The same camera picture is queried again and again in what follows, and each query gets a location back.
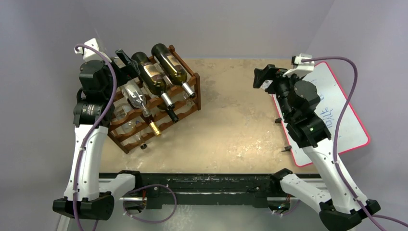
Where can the clear glass wine bottle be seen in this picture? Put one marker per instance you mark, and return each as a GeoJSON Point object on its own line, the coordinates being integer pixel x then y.
{"type": "Point", "coordinates": [135, 96]}

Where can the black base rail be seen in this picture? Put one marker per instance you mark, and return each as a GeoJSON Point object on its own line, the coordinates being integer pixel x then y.
{"type": "Point", "coordinates": [257, 190]}

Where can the pink-framed whiteboard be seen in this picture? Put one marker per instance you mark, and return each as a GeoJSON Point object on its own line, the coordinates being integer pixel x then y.
{"type": "Point", "coordinates": [352, 134]}

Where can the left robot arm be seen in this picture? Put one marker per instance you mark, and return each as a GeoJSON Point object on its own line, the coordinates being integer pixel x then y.
{"type": "Point", "coordinates": [84, 197]}

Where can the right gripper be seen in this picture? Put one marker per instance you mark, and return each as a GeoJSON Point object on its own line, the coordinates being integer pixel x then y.
{"type": "Point", "coordinates": [267, 80]}

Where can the dark green bottle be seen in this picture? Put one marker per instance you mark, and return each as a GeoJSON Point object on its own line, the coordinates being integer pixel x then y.
{"type": "Point", "coordinates": [152, 78]}

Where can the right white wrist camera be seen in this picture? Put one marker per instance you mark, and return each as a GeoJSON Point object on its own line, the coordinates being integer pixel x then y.
{"type": "Point", "coordinates": [300, 69]}

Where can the clear bottle in rack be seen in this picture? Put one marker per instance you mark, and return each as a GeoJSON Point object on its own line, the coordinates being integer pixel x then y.
{"type": "Point", "coordinates": [121, 111]}

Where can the dark bottle, black cap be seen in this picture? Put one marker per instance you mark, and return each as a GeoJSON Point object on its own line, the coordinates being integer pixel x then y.
{"type": "Point", "coordinates": [168, 106]}

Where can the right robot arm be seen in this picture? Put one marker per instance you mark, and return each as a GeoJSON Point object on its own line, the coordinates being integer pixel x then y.
{"type": "Point", "coordinates": [342, 206]}

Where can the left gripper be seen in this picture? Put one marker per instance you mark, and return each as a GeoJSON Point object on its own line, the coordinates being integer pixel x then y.
{"type": "Point", "coordinates": [126, 74]}

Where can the black whiteboard clip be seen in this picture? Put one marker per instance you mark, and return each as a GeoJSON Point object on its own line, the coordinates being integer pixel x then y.
{"type": "Point", "coordinates": [287, 149]}

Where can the wooden wine rack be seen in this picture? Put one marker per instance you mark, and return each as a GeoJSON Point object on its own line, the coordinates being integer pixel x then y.
{"type": "Point", "coordinates": [184, 106]}

